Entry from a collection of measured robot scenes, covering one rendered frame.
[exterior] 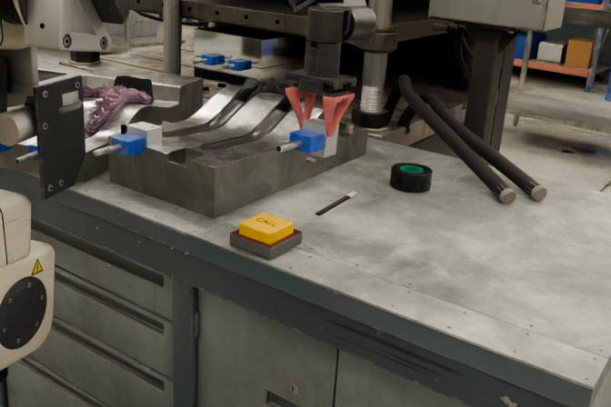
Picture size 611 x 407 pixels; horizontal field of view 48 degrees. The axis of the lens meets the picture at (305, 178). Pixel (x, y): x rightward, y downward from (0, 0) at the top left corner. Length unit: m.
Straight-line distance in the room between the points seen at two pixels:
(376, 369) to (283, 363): 0.18
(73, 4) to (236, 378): 0.70
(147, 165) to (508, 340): 0.68
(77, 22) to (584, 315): 0.74
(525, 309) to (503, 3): 0.96
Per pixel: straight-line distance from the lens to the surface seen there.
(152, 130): 1.24
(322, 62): 1.11
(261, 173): 1.23
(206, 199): 1.16
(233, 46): 2.12
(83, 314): 1.53
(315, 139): 1.12
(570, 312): 1.00
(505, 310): 0.97
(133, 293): 1.37
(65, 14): 0.82
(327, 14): 1.10
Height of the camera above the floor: 1.25
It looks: 19 degrees down
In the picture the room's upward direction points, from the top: 3 degrees clockwise
